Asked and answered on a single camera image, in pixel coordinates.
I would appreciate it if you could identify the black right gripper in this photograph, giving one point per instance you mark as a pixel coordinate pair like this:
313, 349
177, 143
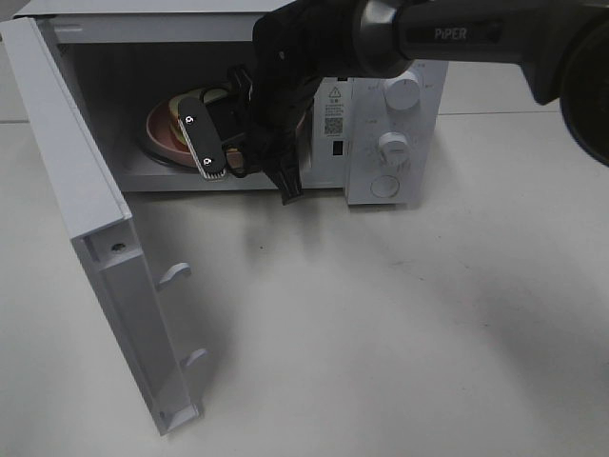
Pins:
230, 117

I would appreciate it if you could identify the round white door button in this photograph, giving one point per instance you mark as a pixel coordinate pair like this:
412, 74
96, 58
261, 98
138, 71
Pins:
385, 187

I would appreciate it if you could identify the white timer knob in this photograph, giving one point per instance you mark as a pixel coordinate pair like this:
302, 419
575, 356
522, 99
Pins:
393, 148

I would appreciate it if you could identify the white bread sandwich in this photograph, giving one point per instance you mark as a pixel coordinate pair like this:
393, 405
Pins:
206, 131

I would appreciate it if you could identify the white microwave door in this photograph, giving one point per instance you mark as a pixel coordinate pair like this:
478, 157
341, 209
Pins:
100, 225

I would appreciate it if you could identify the white microwave oven body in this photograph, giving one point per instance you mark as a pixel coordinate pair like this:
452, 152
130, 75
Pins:
144, 96

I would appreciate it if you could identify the white warning label sticker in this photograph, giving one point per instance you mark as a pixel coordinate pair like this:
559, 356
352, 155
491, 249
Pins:
333, 111

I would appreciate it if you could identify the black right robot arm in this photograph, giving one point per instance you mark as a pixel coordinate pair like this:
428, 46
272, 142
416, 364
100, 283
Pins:
560, 46

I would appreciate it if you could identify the pink round plate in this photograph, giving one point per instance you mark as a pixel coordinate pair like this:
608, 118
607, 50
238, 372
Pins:
163, 137

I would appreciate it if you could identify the upper white power knob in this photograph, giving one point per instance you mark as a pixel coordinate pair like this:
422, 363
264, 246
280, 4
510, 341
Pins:
403, 92

